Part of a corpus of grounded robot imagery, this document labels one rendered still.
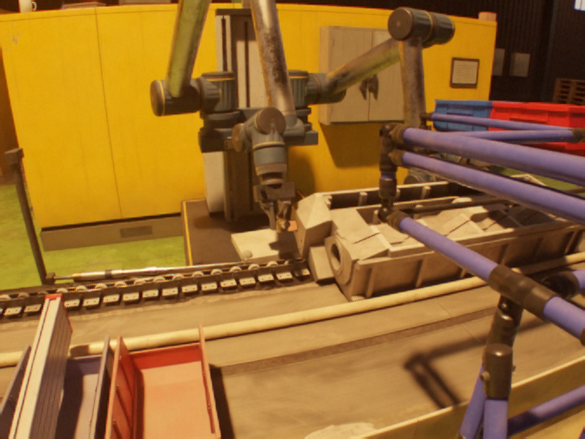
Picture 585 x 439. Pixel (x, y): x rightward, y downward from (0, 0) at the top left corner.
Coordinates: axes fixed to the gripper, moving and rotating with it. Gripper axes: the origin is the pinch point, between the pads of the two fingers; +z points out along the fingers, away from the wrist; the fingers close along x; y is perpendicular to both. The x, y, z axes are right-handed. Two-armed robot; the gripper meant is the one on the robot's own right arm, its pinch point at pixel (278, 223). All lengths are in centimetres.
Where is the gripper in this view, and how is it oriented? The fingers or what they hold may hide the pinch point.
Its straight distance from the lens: 136.4
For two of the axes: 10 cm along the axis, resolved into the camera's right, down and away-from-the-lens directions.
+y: 2.6, -0.5, -9.7
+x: 9.6, -1.1, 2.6
